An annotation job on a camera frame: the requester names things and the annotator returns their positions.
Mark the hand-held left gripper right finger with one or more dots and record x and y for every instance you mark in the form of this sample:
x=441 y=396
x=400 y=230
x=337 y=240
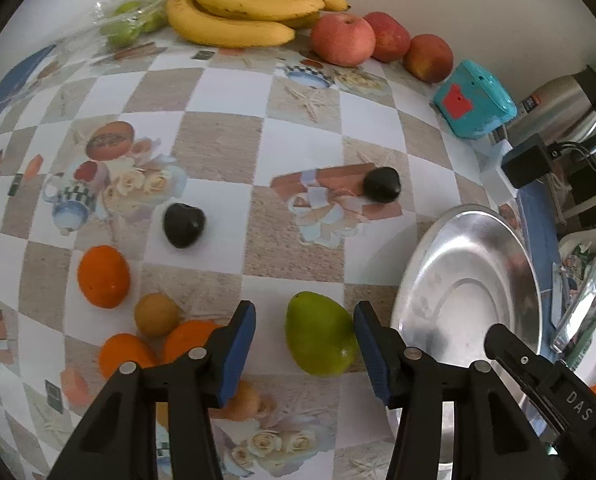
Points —
x=372 y=355

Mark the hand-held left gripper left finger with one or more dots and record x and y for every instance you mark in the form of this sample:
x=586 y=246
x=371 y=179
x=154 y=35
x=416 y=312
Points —
x=235 y=355

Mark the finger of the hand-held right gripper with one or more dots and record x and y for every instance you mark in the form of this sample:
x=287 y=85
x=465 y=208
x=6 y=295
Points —
x=512 y=350

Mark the orange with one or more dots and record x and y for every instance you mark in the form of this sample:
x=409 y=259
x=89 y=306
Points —
x=125 y=355
x=188 y=337
x=104 y=276

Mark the green mango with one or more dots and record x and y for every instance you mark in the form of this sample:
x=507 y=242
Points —
x=320 y=335

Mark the small brown round fruit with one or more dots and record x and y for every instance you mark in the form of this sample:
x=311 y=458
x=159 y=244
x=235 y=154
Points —
x=156 y=314

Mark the round steel plate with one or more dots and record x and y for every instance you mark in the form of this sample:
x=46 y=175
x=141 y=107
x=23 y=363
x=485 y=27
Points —
x=472 y=270

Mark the black charger on white base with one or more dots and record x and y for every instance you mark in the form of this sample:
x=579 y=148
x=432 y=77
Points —
x=495 y=170

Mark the checkered tablecloth with blue border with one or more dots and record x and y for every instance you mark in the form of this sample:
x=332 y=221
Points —
x=218 y=135

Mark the steel thermos kettle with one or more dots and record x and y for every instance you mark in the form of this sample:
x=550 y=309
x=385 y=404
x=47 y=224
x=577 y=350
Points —
x=562 y=105

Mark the teal plastic box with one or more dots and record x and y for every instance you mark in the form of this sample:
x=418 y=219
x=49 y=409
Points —
x=472 y=100

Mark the red apple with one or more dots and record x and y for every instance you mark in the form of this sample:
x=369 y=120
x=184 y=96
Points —
x=390 y=37
x=427 y=60

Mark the pale pink apple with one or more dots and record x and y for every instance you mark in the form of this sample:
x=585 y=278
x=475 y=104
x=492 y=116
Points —
x=343 y=40

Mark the plastic bag of green fruit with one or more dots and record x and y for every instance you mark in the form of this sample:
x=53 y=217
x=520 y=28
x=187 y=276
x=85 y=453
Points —
x=123 y=30

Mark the bunch of yellow bananas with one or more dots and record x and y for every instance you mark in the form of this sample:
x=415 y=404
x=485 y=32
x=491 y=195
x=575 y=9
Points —
x=238 y=5

